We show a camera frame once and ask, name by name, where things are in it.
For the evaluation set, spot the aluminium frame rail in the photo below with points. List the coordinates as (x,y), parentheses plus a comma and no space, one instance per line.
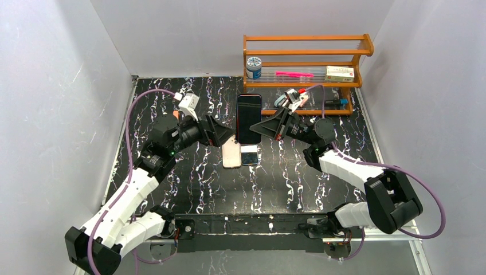
(374,234)

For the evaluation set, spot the black base bar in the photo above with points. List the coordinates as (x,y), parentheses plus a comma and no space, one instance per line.
(246,232)

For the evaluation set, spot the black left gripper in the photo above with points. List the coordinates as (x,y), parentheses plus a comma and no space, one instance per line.
(207,130)

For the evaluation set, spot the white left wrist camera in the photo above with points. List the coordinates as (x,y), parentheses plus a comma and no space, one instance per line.
(187,104)

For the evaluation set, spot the pink pen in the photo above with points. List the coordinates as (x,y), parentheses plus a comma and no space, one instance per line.
(293,74)

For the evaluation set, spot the black blue marker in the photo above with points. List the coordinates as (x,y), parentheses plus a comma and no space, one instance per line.
(336,102)

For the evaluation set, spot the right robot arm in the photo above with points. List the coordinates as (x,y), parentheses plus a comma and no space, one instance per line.
(391,201)

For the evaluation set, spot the teal white stapler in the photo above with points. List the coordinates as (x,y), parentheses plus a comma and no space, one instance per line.
(279,101)

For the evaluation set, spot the blue white round jar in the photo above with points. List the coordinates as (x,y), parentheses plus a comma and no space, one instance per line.
(253,67)

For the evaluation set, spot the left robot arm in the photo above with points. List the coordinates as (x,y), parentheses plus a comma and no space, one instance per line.
(100,244)

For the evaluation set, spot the pink phone case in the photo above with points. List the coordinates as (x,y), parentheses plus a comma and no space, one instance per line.
(231,153)

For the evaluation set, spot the orange wooden shelf rack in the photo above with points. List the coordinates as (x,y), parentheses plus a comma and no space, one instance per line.
(306,54)

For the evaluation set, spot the black smartphone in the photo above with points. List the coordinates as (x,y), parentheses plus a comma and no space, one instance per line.
(249,155)

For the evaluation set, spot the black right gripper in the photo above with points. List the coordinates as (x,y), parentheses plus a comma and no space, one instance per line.
(283,125)

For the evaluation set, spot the black remote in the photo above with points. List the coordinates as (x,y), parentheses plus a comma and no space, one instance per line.
(248,113)

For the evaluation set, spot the white red small box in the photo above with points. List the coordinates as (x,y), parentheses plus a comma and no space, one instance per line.
(340,74)

